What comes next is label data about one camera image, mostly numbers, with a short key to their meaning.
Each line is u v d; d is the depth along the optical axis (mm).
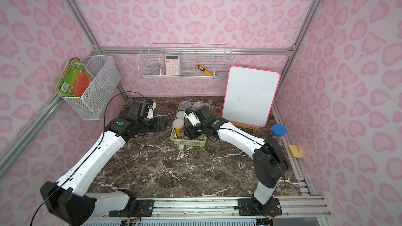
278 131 765
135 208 705
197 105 1005
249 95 899
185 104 1008
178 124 886
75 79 725
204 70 977
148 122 631
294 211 722
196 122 750
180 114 954
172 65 951
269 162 449
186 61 1011
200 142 891
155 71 936
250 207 725
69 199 370
